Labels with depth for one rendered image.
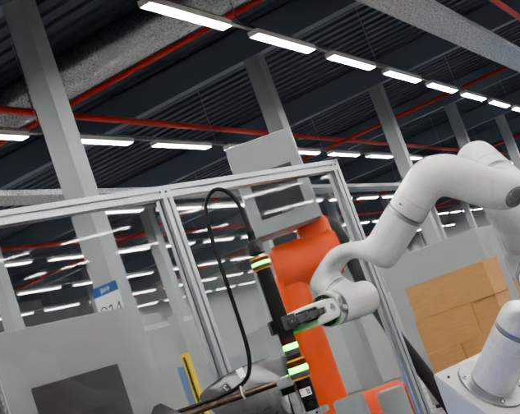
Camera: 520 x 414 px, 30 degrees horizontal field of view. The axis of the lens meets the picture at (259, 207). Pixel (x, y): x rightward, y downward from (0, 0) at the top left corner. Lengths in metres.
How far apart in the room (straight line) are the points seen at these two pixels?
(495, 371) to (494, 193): 0.62
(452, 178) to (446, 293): 8.08
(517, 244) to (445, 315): 7.86
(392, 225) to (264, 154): 4.04
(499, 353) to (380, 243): 0.56
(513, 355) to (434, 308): 7.70
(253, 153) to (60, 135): 3.49
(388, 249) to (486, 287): 7.89
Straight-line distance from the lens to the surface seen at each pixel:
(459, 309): 10.22
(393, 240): 2.22
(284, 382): 2.14
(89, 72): 12.19
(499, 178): 2.20
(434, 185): 2.19
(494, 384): 2.68
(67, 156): 9.31
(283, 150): 6.22
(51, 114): 9.45
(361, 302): 2.30
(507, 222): 2.37
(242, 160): 6.21
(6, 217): 2.67
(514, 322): 2.59
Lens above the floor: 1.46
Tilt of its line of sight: 8 degrees up
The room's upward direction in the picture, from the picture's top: 20 degrees counter-clockwise
